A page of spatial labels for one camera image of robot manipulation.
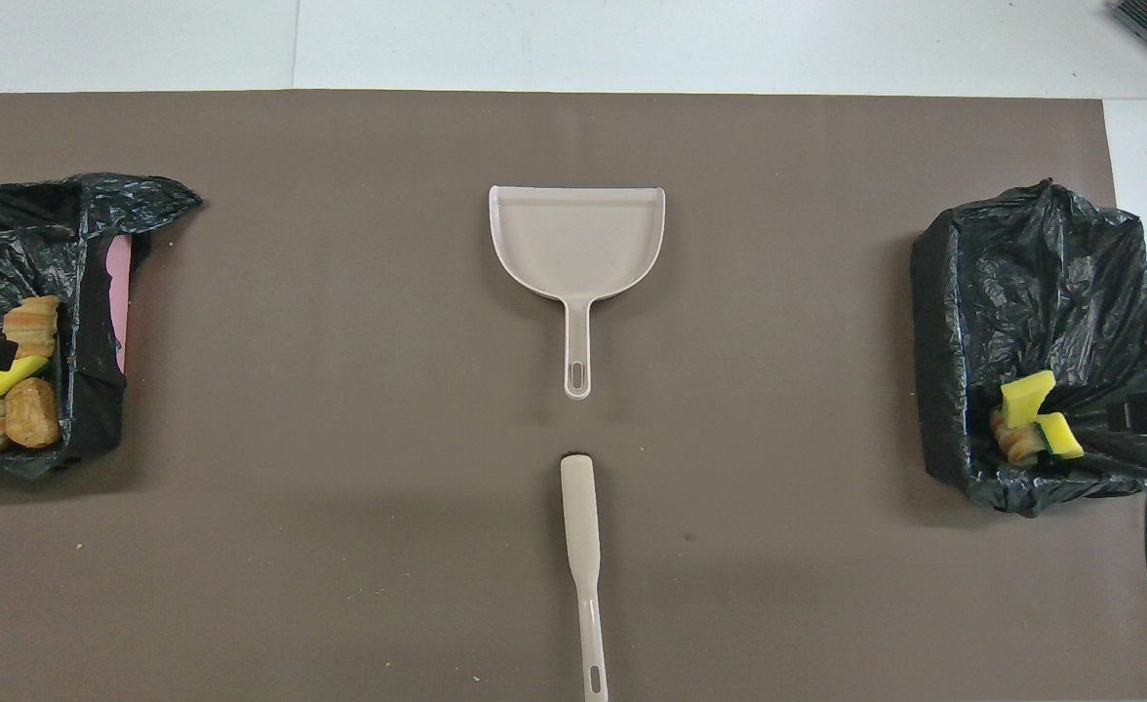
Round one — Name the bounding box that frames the yellow sponge piece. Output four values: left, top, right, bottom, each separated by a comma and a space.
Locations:
0, 355, 50, 400
1001, 370, 1058, 430
1037, 412, 1086, 460

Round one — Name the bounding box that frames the brown fried nugget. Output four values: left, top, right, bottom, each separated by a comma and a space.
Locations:
4, 377, 61, 450

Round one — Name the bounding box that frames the toy croissant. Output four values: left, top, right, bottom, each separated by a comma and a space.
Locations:
989, 409, 1043, 466

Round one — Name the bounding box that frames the beige hand brush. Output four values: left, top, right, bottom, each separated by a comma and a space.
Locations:
560, 452, 610, 702

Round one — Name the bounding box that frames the beige plastic dustpan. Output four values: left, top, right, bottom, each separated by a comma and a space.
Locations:
489, 185, 666, 400

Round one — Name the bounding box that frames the pink plastic bin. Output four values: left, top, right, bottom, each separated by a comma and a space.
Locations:
105, 237, 134, 373

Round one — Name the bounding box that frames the black bag covered bin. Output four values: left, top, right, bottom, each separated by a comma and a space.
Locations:
911, 178, 1147, 518

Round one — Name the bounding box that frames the black garbage bag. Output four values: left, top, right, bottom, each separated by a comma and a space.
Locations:
0, 173, 203, 481

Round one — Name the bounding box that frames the brown table mat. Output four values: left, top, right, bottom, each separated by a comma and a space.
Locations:
0, 91, 1147, 702

